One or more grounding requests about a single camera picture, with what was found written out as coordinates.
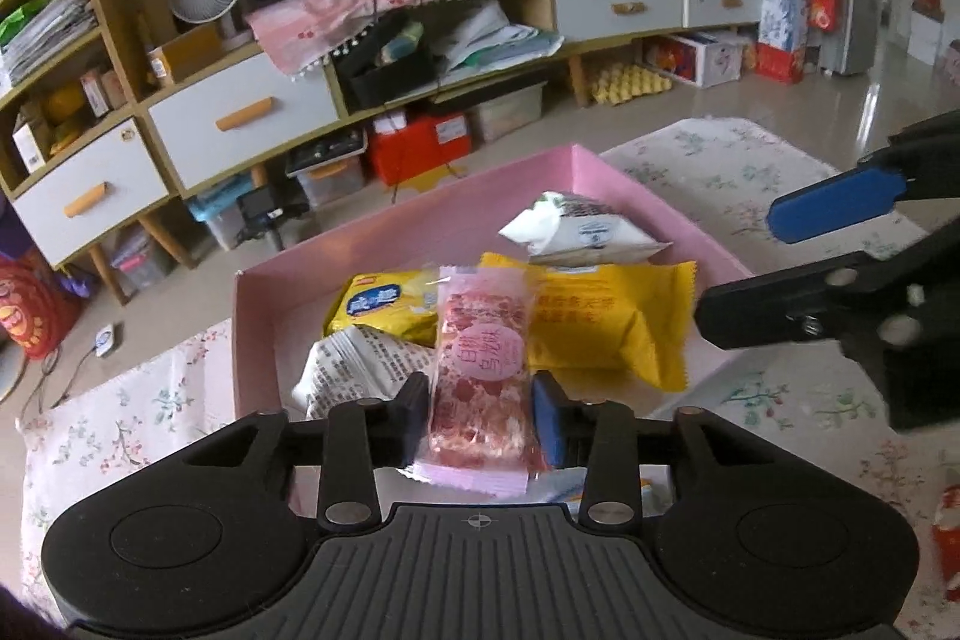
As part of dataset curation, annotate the yellow printed snack packet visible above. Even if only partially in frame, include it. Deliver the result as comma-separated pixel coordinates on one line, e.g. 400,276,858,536
478,250,700,395

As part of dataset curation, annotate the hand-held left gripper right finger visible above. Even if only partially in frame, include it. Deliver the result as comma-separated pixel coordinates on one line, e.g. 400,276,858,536
529,372,785,531

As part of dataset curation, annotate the red printed round bag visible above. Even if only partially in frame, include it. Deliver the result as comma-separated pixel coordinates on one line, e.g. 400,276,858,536
0,254,83,361

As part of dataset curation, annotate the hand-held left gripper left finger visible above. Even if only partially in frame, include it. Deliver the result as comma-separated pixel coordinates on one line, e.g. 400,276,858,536
176,372,434,533

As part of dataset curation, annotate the yellow blue cracker packet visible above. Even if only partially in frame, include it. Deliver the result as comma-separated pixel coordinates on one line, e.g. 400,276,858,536
322,269,443,348

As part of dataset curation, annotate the yellow egg tray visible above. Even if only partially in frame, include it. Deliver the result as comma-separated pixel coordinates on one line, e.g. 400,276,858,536
587,62,674,109

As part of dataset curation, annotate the small clear storage bin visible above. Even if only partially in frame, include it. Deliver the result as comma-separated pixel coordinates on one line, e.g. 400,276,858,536
112,227,178,293

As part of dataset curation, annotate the pink cardboard box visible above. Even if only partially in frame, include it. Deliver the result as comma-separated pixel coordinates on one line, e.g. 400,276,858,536
229,141,755,515

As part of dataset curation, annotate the white gift box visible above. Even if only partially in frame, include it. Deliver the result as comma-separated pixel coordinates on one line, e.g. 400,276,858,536
645,31,744,91

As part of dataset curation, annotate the low wooden cabinet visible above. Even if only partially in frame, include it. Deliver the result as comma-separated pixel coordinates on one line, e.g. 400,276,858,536
139,0,770,215

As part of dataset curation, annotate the blue white printed box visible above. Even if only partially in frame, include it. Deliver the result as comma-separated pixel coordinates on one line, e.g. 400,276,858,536
757,0,813,49

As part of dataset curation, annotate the black camera device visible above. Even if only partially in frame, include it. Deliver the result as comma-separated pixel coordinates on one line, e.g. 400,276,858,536
236,186,309,248

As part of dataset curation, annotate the small red gift box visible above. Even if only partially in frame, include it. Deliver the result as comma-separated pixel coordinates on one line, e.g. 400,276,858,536
754,40,808,85

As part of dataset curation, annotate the small white box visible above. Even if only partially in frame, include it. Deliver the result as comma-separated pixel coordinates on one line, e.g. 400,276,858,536
11,122,43,173

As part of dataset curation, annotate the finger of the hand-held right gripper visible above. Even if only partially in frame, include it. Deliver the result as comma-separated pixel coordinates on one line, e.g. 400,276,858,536
694,235,940,351
766,111,960,245

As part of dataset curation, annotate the white printed packet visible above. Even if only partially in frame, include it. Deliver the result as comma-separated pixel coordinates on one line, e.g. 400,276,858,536
290,323,440,421

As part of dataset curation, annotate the black-lid clear storage bin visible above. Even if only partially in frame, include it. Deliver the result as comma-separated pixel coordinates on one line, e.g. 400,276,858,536
289,134,369,207

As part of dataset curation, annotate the small brown box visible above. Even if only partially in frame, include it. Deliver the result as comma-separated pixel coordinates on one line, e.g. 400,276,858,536
79,70,125,117

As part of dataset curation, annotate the brown cardboard box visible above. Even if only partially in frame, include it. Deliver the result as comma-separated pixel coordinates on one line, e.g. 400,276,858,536
146,23,227,87

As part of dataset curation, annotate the red storage box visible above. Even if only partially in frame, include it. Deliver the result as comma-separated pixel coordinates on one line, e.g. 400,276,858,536
367,111,474,188

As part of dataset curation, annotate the pile of papers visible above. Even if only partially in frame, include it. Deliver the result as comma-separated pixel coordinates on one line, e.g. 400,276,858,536
435,2,567,86

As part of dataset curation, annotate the stack of shelf papers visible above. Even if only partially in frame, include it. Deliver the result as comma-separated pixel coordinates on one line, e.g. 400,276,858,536
0,0,99,86

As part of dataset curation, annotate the yellow bag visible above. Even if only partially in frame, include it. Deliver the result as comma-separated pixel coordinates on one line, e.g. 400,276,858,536
41,81,88,154

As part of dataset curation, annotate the blue-lid clear storage bin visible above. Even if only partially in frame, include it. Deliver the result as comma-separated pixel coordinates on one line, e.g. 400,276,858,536
187,175,257,252

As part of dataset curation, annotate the pink nougat bar packet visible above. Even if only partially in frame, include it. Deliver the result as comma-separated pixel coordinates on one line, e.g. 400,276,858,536
410,263,554,500

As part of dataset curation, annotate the black storage box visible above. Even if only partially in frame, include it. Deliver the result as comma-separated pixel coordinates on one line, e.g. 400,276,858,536
330,14,440,113

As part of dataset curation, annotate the tall wooden shelf cabinet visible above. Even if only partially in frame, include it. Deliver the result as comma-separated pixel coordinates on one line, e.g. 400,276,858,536
0,0,197,305

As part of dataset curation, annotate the red snack packet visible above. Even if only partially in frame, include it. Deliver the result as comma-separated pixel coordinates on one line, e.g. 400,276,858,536
930,481,960,585

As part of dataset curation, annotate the white dark-print snack packet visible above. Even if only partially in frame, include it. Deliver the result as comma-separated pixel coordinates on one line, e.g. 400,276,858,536
497,190,676,267

